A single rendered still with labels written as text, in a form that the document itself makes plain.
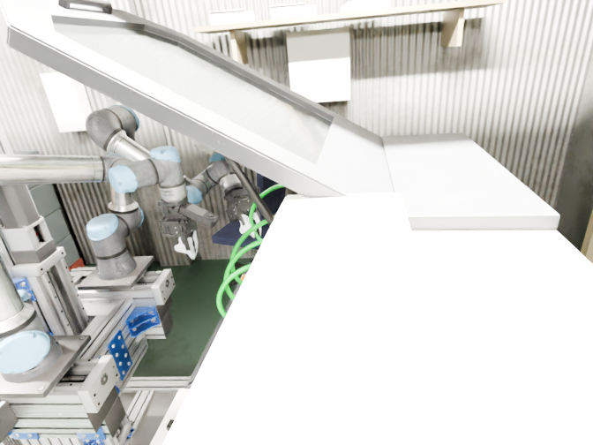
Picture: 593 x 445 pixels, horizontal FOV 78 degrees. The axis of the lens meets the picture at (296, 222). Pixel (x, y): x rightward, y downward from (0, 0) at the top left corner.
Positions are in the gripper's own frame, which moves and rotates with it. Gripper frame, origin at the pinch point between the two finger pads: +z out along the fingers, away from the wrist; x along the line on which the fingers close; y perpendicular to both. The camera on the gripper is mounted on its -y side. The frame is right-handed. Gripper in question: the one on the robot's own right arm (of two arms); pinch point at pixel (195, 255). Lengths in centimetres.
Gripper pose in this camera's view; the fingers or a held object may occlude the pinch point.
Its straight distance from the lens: 123.9
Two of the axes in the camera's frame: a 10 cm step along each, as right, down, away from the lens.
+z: 0.8, 9.0, 4.2
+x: -1.5, 4.3, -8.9
